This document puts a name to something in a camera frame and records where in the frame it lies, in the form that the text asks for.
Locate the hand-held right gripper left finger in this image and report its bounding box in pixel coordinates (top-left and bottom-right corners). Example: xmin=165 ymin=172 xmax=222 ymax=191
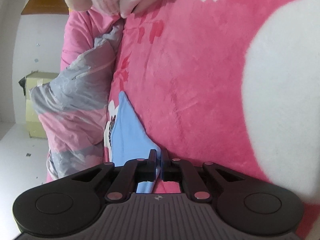
xmin=70 ymin=149 xmax=157 ymax=202

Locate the pale green box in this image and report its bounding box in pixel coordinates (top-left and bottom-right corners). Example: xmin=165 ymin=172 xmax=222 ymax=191
xmin=19 ymin=71 xmax=61 ymax=140

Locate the pink grey floral duvet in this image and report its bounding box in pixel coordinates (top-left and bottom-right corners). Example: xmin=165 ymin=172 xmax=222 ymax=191
xmin=29 ymin=24 xmax=126 ymax=181

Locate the light blue t-shirt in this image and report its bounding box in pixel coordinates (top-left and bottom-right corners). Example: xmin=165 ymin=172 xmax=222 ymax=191
xmin=110 ymin=91 xmax=163 ymax=195

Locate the bright pink quilt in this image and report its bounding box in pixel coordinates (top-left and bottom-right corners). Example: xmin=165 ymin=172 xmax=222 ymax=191
xmin=61 ymin=7 xmax=123 ymax=68

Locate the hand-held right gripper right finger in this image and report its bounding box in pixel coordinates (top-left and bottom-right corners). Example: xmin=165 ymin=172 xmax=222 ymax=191
xmin=161 ymin=149 xmax=247 ymax=202

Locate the pink floral fleece blanket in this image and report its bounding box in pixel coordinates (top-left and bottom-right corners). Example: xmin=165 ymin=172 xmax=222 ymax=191
xmin=102 ymin=0 xmax=320 ymax=193

